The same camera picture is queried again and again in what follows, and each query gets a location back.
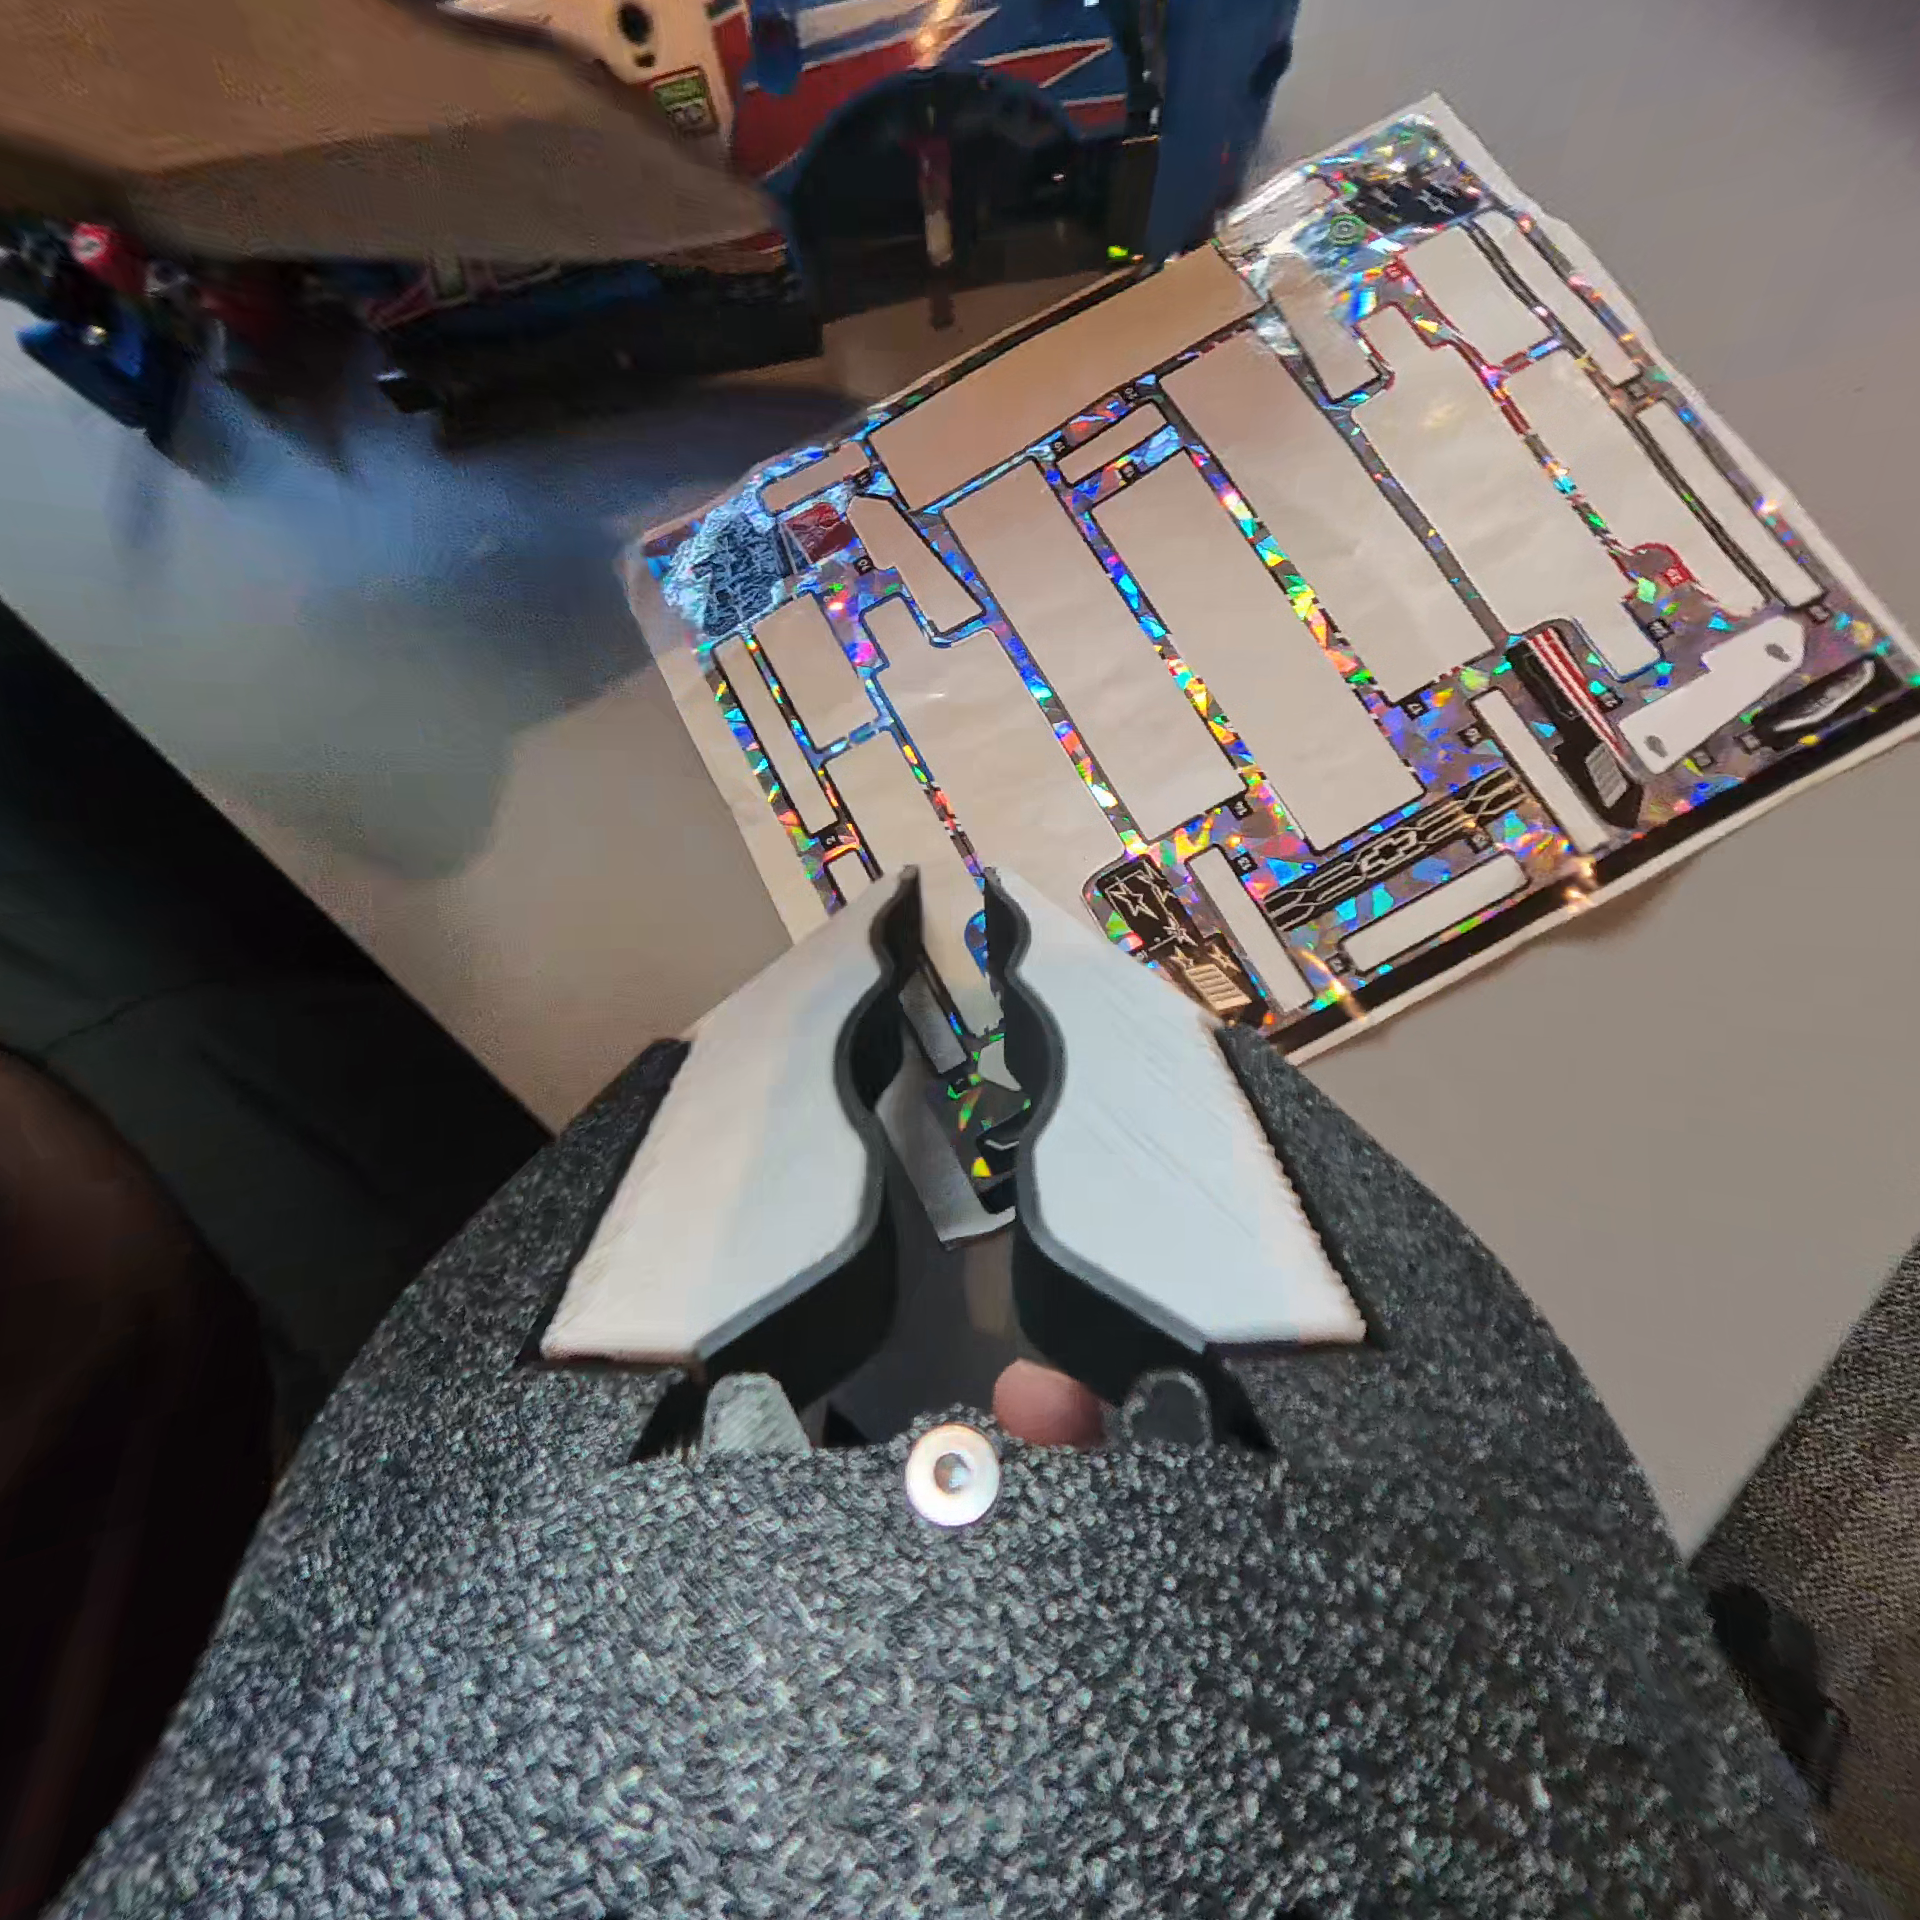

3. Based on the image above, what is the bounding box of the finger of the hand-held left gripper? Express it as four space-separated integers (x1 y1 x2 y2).
0 0 783 269

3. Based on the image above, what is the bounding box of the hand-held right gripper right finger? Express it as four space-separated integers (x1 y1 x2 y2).
983 870 1370 1389

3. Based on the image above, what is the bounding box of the grey fabric chair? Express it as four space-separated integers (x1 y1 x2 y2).
1691 1245 1920 1920

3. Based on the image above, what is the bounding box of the person's right hand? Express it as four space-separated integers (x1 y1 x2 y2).
993 1357 1113 1449

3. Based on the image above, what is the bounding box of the partly built toy car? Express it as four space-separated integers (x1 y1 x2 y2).
0 0 1307 453

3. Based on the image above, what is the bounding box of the holographic sticker sheet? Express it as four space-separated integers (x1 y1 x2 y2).
630 94 1920 1251

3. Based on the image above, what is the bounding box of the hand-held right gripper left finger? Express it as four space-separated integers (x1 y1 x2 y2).
539 867 923 1419

